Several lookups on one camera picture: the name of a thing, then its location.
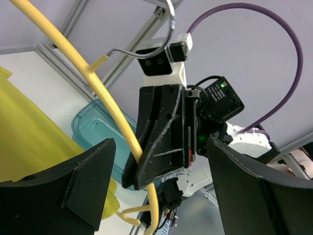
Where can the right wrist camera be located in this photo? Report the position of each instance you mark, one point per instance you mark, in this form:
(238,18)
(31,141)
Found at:
(168,67)

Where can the yellow hanger with trousers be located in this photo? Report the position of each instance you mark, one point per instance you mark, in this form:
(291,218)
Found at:
(88,72)

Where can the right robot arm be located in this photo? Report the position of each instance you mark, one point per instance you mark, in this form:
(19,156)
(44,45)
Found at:
(216,104)

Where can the teal plastic bin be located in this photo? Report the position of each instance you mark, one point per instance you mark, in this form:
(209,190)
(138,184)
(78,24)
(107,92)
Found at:
(92,125)

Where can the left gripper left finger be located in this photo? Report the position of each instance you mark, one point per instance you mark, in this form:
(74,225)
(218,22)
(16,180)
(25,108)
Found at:
(66,199)

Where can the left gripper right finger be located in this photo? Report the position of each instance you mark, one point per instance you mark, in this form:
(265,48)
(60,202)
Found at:
(255,199)

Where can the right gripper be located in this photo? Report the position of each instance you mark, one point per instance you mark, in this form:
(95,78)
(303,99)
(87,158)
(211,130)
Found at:
(166,128)

